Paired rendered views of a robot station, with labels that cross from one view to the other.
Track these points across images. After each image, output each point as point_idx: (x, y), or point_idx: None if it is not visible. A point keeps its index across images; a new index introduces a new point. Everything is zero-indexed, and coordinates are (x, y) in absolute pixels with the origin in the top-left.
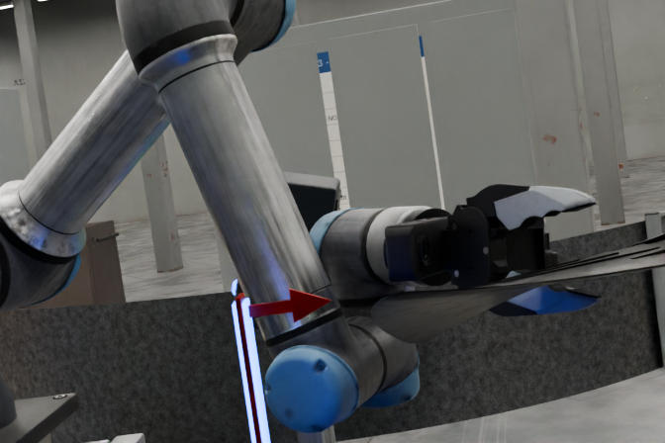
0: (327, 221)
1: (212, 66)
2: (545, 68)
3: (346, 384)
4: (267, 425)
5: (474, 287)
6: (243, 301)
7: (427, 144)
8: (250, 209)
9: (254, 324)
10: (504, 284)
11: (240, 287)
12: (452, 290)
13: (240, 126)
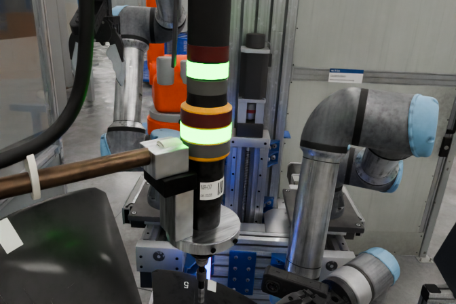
0: (366, 250)
1: (308, 159)
2: None
3: (277, 299)
4: (209, 275)
5: (194, 301)
6: None
7: None
8: (293, 218)
9: (438, 267)
10: (159, 303)
11: (440, 248)
12: (152, 286)
13: (305, 188)
